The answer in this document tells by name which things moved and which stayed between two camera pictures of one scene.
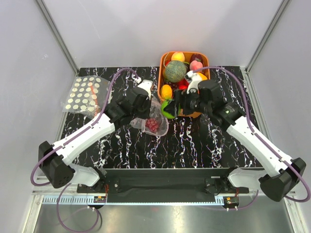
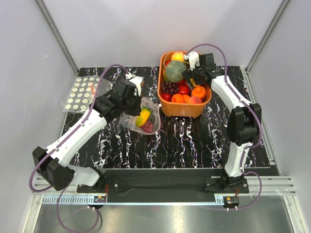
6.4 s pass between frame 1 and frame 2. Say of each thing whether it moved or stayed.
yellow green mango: moved
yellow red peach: stayed
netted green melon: stayed
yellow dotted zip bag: stayed
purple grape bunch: moved
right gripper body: moved
